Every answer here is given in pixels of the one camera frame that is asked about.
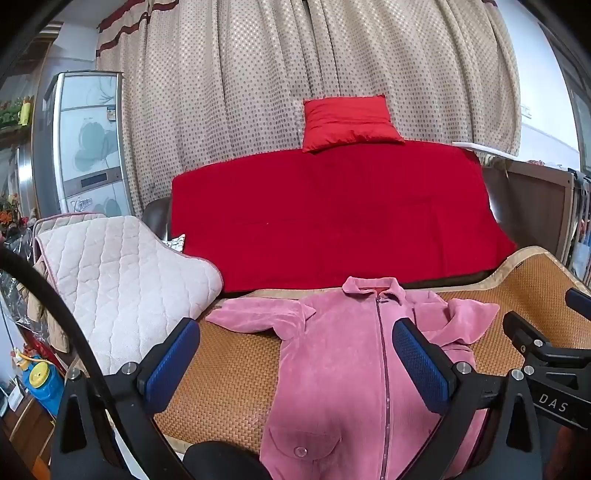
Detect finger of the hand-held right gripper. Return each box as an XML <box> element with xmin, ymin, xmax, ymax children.
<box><xmin>502</xmin><ymin>311</ymin><xmax>591</xmax><ymax>370</ymax></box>
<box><xmin>566</xmin><ymin>288</ymin><xmax>591</xmax><ymax>320</ymax></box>

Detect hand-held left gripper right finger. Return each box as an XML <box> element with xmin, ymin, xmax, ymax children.
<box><xmin>392</xmin><ymin>318</ymin><xmax>555</xmax><ymax>480</ymax></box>

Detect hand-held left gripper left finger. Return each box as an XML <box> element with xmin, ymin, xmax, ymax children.
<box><xmin>50</xmin><ymin>318</ymin><xmax>201</xmax><ymax>480</ymax></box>

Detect pink corduroy jacket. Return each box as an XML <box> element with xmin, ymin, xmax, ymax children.
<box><xmin>205</xmin><ymin>276</ymin><xmax>502</xmax><ymax>480</ymax></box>

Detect woven bamboo mat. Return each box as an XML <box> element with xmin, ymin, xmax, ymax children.
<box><xmin>152</xmin><ymin>247</ymin><xmax>591</xmax><ymax>455</ymax></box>

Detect white quilted cushion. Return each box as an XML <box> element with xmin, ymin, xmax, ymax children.
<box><xmin>34</xmin><ymin>213</ymin><xmax>225</xmax><ymax>377</ymax></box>

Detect brown wooden crib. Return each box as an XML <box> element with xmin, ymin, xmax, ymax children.
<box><xmin>480</xmin><ymin>159</ymin><xmax>591</xmax><ymax>278</ymax></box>

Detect blue and yellow toy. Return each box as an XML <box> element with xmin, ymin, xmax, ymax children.
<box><xmin>14</xmin><ymin>348</ymin><xmax>65</xmax><ymax>414</ymax></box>

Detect beige garment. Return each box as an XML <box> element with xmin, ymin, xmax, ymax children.
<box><xmin>27</xmin><ymin>261</ymin><xmax>72</xmax><ymax>356</ymax></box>

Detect red blanket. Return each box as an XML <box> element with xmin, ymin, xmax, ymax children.
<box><xmin>170</xmin><ymin>141</ymin><xmax>518</xmax><ymax>294</ymax></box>

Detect white board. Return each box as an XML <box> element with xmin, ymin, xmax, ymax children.
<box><xmin>452</xmin><ymin>141</ymin><xmax>509</xmax><ymax>160</ymax></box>

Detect window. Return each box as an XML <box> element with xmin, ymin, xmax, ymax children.
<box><xmin>545</xmin><ymin>23</ymin><xmax>591</xmax><ymax>153</ymax></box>

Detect orange artificial flowers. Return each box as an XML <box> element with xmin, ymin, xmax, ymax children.
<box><xmin>0</xmin><ymin>191</ymin><xmax>33</xmax><ymax>236</ymax></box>

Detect red pillow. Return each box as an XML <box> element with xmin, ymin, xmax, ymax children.
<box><xmin>302</xmin><ymin>95</ymin><xmax>406</xmax><ymax>153</ymax></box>

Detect dotted beige curtain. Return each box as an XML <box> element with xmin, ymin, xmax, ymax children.
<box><xmin>95</xmin><ymin>0</ymin><xmax>522</xmax><ymax>222</ymax></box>

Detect green artificial plant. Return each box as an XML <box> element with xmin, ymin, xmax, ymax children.
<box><xmin>0</xmin><ymin>95</ymin><xmax>35</xmax><ymax>130</ymax></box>

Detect black cable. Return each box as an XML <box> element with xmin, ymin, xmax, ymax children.
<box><xmin>0</xmin><ymin>244</ymin><xmax>190</xmax><ymax>480</ymax></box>

